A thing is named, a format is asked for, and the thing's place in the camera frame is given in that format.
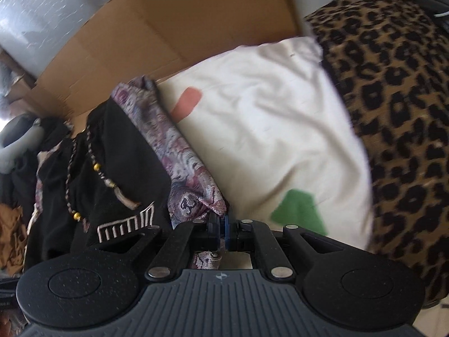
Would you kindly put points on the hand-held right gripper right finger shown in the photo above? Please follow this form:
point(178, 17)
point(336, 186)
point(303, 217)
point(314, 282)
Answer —
point(227, 235)

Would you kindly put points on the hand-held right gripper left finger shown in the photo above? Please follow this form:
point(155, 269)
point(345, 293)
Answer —
point(213, 233)

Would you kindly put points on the black bear-patterned shorts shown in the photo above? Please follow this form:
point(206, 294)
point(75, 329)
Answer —
point(115, 168)

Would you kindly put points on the pile of black clothes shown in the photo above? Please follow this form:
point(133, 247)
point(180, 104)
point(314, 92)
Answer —
point(21, 189)

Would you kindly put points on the printed cream blanket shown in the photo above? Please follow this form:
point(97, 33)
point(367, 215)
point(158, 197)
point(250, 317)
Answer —
point(266, 119)

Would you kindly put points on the brown cloth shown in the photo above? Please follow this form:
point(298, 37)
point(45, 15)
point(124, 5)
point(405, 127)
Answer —
point(12, 238)

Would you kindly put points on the brown cardboard sheet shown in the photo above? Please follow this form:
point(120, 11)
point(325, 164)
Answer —
point(168, 24)

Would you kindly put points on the leopard print folded cloth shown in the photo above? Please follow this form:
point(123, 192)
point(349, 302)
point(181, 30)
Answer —
point(403, 112)

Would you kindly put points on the grey neck pillow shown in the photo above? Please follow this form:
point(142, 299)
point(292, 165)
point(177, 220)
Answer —
point(14, 147)

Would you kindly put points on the plastic-wrapped grey mattress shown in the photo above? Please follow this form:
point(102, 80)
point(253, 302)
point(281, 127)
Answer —
point(52, 14)

